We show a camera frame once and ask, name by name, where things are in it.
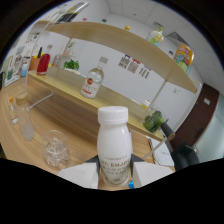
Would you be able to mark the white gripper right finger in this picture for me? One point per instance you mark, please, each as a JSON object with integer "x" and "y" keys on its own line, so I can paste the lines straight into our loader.
{"x": 150, "y": 172}

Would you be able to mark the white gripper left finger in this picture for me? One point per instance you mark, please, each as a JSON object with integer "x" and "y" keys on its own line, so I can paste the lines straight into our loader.
{"x": 81, "y": 174}

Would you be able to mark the large white milk bottle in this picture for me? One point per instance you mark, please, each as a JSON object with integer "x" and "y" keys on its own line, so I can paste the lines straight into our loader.
{"x": 114, "y": 150}

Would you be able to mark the large glass jar tan lid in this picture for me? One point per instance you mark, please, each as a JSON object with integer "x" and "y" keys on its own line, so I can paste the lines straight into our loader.
{"x": 26, "y": 120}

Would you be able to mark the clear bottle orange cap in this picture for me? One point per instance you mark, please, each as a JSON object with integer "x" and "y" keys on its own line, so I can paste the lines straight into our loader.
{"x": 13, "y": 113}

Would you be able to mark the white cup red lid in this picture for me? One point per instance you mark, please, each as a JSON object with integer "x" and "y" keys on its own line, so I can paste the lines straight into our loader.
{"x": 145, "y": 104}

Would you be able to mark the clear glass with ice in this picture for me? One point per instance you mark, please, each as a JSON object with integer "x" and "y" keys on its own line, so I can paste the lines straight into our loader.
{"x": 56, "y": 151}

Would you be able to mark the black chair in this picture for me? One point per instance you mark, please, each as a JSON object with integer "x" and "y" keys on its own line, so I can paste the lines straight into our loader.
{"x": 186, "y": 158}

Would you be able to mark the black wooden muddler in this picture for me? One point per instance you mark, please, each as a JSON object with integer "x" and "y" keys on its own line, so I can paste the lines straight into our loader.
{"x": 168, "y": 131}

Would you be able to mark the green potted plant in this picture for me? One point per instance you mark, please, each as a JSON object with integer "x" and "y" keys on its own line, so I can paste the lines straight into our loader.
{"x": 71, "y": 64}

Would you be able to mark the red liquid bottle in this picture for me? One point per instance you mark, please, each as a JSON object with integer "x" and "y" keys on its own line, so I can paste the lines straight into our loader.
{"x": 43, "y": 64}

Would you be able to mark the yellow snack bag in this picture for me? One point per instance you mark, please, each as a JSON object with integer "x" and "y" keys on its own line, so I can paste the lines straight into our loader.
{"x": 184, "y": 60}

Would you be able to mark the light blue cylinder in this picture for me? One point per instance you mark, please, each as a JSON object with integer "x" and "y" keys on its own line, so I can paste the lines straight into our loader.
{"x": 24, "y": 70}

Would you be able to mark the clear bottle green cap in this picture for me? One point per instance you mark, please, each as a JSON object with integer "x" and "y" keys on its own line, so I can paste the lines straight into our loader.
{"x": 155, "y": 38}

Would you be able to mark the two-tier wooden shelf rack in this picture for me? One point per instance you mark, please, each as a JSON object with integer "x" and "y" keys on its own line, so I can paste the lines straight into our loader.
{"x": 116, "y": 41}

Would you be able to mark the black and yellow can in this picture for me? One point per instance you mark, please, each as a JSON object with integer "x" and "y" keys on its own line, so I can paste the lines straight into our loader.
{"x": 71, "y": 11}

